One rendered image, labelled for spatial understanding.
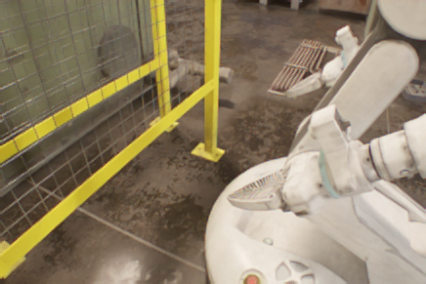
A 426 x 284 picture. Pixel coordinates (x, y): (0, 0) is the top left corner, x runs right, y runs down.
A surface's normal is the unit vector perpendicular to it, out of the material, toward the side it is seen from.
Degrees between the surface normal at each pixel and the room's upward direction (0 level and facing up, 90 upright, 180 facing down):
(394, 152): 59
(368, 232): 71
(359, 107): 90
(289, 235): 0
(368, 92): 90
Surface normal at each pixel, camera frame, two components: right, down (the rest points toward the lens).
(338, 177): -0.65, 0.07
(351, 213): -0.14, 0.48
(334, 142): -0.48, 0.44
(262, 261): 0.02, -0.80
